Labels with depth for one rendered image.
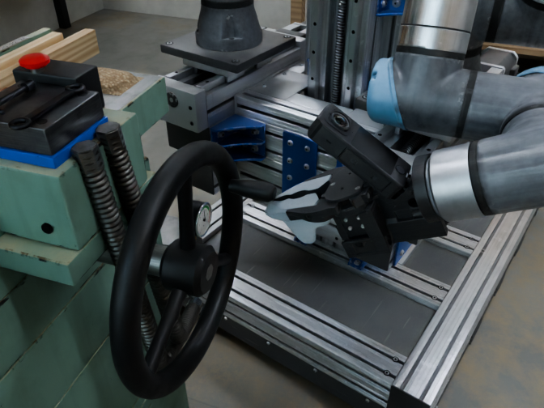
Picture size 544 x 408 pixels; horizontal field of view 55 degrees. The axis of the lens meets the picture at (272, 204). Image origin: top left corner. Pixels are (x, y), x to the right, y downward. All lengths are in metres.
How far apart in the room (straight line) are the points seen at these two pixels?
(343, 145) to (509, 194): 0.16
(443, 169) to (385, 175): 0.06
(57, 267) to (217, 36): 0.74
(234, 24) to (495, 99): 0.71
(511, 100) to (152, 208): 0.37
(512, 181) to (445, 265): 1.07
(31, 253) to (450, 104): 0.46
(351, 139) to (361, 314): 0.88
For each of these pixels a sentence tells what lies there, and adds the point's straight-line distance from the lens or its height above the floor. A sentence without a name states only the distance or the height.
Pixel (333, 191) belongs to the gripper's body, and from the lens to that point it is 0.58.
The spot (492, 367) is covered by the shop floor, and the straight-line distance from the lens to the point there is 1.63.
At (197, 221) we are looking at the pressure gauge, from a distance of 0.89.
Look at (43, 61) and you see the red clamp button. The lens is 0.60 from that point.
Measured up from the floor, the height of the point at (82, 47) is 0.92.
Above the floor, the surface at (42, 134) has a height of 0.99.
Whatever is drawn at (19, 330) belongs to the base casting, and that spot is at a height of 0.75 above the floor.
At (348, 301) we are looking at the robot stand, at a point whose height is 0.21.
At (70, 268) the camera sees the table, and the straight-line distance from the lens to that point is 0.55.
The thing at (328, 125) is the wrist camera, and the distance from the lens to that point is 0.53.
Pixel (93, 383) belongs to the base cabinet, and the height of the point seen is 0.55.
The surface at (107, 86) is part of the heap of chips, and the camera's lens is 0.81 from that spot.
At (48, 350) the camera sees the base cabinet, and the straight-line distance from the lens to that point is 0.74.
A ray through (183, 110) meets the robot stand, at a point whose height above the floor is 0.73.
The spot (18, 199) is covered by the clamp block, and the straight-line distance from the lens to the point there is 0.56.
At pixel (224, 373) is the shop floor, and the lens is 1.51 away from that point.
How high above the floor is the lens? 1.22
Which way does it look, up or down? 36 degrees down
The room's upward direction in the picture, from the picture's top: straight up
